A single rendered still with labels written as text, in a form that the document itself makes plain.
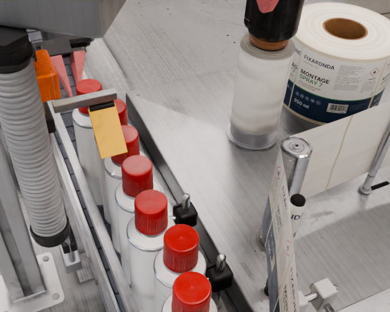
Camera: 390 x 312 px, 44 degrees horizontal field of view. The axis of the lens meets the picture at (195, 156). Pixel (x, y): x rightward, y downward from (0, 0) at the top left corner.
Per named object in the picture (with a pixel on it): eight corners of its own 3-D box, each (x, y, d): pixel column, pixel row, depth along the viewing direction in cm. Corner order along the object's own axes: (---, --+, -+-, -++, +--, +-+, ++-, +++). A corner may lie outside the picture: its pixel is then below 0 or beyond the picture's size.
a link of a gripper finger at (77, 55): (96, 93, 82) (82, 37, 80) (54, 102, 79) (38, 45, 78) (90, 95, 88) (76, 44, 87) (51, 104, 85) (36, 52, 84)
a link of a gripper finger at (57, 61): (103, 91, 82) (88, 36, 81) (60, 101, 79) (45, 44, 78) (96, 94, 88) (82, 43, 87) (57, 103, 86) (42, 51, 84)
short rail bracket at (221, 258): (228, 310, 67) (238, 260, 59) (187, 327, 65) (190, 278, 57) (218, 291, 69) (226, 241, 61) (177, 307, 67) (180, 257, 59)
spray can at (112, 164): (150, 256, 67) (148, 148, 53) (112, 259, 66) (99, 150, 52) (148, 226, 71) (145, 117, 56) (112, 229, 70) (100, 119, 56)
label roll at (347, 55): (327, 56, 106) (344, -6, 96) (398, 106, 95) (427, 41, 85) (255, 82, 98) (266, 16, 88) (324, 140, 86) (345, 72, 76)
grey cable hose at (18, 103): (75, 242, 44) (34, 40, 30) (36, 255, 43) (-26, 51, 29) (65, 215, 47) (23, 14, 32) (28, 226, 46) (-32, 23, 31)
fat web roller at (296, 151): (293, 247, 69) (324, 153, 56) (265, 258, 68) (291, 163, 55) (276, 224, 72) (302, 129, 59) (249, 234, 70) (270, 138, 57)
